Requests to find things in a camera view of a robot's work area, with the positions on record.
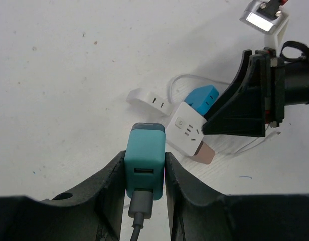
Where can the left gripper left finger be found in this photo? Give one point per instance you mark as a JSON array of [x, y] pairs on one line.
[[92, 210]]

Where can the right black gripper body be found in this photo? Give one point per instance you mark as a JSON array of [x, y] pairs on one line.
[[280, 81]]

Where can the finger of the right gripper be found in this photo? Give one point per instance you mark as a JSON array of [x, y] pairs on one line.
[[244, 114], [223, 100]]

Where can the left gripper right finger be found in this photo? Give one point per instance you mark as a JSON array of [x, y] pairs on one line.
[[198, 212]]

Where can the pink brown charger plug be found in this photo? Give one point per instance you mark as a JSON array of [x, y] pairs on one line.
[[204, 154]]

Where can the white cube power socket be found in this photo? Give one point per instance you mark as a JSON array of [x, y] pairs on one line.
[[184, 129]]

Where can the teal USB charger plug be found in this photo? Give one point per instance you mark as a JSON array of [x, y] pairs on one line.
[[144, 159]]

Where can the blue adapter plug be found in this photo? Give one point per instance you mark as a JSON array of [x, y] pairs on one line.
[[202, 99]]

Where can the white flat adapter plug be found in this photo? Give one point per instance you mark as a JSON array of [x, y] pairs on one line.
[[150, 101]]

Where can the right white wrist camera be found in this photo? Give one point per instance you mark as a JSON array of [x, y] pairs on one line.
[[269, 18]]

